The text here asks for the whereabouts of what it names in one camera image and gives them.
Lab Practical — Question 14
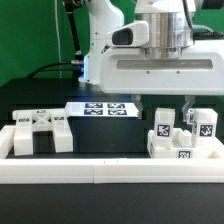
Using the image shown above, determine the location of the white U-shaped fence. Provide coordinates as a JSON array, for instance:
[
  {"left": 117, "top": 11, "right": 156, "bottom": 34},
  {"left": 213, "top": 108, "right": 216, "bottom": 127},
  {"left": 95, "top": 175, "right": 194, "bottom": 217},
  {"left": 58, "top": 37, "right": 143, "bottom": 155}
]
[{"left": 0, "top": 125, "right": 224, "bottom": 184}]

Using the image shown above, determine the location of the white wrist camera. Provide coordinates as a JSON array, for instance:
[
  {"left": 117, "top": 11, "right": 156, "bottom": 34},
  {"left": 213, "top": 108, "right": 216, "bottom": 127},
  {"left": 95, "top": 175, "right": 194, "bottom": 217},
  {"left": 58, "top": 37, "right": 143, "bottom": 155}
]
[{"left": 106, "top": 20, "right": 149, "bottom": 47}]

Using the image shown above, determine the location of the grey hose cable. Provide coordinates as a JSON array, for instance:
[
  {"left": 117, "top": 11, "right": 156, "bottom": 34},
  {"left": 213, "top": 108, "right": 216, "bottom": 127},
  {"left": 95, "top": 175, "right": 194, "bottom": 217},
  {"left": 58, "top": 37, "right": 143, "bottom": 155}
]
[{"left": 181, "top": 0, "right": 224, "bottom": 39}]

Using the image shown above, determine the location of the white tagged cube far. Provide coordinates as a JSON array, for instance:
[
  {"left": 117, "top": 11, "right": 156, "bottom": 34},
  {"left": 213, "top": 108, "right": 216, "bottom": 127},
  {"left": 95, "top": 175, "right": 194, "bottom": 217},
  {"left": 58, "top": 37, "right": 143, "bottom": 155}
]
[{"left": 187, "top": 108, "right": 194, "bottom": 125}]

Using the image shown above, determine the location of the white chair back frame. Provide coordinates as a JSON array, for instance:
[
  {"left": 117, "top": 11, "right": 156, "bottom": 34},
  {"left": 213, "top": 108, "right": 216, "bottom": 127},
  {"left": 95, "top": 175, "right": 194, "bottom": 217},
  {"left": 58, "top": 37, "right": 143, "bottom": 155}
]
[{"left": 12, "top": 108, "right": 73, "bottom": 156}]

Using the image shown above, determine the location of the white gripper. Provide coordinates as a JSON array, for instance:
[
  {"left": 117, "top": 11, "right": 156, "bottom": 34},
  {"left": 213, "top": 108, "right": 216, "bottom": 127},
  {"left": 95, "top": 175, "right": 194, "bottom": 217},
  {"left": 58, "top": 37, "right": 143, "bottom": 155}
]
[{"left": 100, "top": 41, "right": 224, "bottom": 122}]

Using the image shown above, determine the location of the white chair seat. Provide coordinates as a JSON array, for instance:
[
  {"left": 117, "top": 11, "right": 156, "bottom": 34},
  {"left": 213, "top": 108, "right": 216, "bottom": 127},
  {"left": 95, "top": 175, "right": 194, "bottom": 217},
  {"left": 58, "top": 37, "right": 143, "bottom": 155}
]
[{"left": 147, "top": 128, "right": 224, "bottom": 159}]

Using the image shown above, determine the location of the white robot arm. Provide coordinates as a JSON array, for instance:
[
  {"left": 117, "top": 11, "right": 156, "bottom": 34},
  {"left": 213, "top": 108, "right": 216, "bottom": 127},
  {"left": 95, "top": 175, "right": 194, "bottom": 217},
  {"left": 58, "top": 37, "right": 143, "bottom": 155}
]
[{"left": 79, "top": 0, "right": 224, "bottom": 110}]

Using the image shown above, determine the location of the white marker base plate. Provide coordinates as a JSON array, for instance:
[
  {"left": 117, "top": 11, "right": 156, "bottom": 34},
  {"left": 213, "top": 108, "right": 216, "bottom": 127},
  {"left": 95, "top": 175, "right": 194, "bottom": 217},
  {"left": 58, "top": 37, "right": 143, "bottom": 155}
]
[{"left": 65, "top": 102, "right": 138, "bottom": 117}]

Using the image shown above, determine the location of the black cable bundle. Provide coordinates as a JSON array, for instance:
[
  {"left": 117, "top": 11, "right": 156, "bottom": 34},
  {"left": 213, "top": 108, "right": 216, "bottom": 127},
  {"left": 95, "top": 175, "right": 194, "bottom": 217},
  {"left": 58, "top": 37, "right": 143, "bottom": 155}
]
[{"left": 26, "top": 0, "right": 86, "bottom": 79}]

